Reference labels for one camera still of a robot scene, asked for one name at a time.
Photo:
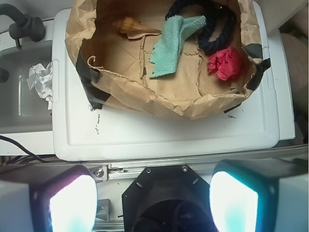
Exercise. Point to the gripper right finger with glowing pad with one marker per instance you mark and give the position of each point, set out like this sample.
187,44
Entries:
260,195

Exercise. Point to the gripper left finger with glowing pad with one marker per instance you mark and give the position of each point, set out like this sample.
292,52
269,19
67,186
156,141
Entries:
47,198

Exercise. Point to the white plastic bin lid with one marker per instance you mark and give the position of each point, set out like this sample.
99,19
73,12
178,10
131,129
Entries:
106,134

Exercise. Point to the grey plastic tray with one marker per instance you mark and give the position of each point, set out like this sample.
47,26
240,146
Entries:
21,109

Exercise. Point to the crumpled white paper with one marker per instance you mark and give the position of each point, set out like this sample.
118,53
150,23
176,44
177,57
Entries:
40,78

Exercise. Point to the crumpled red paper ball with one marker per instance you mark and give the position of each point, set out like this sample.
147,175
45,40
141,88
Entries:
226,64

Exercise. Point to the crumpled brown paper bag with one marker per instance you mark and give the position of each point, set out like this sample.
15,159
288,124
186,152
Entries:
190,92

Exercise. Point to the teal knitted cloth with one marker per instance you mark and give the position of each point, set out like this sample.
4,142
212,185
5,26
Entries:
166,52

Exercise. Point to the tan conch seashell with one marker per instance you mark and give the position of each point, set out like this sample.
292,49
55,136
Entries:
129,25

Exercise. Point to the aluminium extrusion rail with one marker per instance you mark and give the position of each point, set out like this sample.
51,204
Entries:
202,164

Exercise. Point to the black octagonal mount plate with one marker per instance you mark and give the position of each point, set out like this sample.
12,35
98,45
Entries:
168,199

